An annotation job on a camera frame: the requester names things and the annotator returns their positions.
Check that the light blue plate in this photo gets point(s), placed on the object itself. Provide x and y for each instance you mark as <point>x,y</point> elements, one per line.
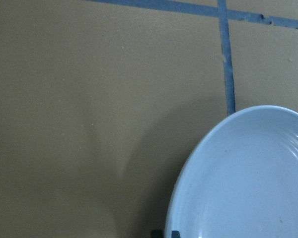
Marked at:
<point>241,181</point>

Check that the long blue tape strip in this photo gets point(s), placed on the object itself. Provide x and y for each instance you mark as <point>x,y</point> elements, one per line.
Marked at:
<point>227,63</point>

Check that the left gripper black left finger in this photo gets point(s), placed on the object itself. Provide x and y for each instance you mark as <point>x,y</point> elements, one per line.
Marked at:
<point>157,234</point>

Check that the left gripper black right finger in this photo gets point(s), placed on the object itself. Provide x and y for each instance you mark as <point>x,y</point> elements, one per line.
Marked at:
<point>175,234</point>

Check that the crossing blue tape strip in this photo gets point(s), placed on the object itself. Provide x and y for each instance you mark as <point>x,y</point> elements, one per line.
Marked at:
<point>204,10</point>

